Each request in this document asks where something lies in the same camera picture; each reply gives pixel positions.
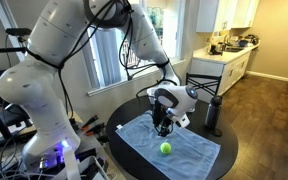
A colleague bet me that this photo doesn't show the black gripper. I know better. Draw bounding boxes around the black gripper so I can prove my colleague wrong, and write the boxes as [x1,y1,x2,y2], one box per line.
[152,101,174,136]

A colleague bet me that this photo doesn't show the yellow-green tennis ball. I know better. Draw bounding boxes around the yellow-green tennis ball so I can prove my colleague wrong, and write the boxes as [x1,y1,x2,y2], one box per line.
[160,142,171,154]

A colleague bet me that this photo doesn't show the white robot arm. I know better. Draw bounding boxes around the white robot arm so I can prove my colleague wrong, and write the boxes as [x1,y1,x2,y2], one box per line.
[0,0,198,171]

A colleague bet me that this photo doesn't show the light blue towel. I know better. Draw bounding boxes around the light blue towel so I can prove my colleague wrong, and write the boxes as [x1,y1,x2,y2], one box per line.
[115,110,221,180]

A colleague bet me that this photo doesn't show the dark metal water bottle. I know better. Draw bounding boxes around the dark metal water bottle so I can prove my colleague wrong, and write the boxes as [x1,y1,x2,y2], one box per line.
[205,95,222,137]

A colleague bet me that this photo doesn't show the round black table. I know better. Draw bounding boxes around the round black table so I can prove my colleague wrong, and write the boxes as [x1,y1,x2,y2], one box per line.
[106,97,238,180]

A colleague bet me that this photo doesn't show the black metal chair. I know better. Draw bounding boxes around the black metal chair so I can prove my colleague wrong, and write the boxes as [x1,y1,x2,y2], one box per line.
[186,73,221,102]

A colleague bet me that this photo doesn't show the white kitchen counter cabinet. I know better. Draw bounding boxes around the white kitchen counter cabinet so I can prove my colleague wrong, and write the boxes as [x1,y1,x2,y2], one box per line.
[189,45,258,95]

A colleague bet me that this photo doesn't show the white upper cabinets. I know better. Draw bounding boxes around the white upper cabinets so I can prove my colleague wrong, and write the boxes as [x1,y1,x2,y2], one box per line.
[196,0,259,32]

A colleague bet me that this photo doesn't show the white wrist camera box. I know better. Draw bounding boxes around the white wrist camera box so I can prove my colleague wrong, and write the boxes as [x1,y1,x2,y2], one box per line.
[175,115,190,128]

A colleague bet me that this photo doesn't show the red-handled pliers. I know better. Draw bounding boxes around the red-handled pliers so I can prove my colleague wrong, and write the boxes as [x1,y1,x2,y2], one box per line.
[81,115,105,136]

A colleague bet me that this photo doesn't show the black camera on stand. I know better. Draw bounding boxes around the black camera on stand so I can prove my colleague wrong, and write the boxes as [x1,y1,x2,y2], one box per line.
[5,28,32,36]

